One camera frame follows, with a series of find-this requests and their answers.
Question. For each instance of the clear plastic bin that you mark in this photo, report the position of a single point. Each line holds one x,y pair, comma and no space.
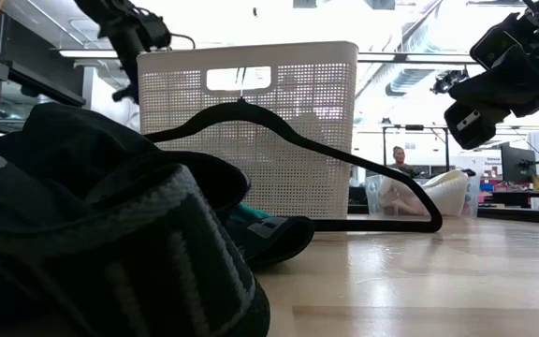
473,196

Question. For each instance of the ceiling light fixture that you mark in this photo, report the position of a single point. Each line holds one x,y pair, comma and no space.
87,54

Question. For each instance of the black monitor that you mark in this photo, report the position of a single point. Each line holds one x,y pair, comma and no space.
517,164

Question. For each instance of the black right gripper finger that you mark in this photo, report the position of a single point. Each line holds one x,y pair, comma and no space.
473,128
508,84

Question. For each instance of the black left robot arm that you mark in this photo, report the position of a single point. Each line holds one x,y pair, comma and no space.
129,23

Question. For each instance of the pink cloth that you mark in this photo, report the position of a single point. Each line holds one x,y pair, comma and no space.
400,206

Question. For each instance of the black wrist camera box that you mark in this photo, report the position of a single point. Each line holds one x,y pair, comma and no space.
494,47

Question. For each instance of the black ceiling-mounted device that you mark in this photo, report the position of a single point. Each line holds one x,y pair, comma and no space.
449,79

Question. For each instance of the black metal rig frame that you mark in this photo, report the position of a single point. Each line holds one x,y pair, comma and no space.
522,216

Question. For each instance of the black metal rack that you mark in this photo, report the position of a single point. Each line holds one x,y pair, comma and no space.
414,127

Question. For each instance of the person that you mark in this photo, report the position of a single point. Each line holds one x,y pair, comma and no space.
400,161

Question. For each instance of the black velvet clothes hanger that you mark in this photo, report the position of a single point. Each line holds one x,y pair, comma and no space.
251,112

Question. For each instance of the white perforated laundry basket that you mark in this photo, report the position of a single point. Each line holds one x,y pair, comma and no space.
297,140

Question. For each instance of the dark metal shelf frame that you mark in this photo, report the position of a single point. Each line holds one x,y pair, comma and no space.
40,79

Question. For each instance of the teal sock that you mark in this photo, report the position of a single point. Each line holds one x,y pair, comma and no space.
251,214

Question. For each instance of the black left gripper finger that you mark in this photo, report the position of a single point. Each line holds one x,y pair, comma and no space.
126,94

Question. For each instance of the black underwear grey stitched waistband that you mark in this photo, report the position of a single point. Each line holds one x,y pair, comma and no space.
110,262

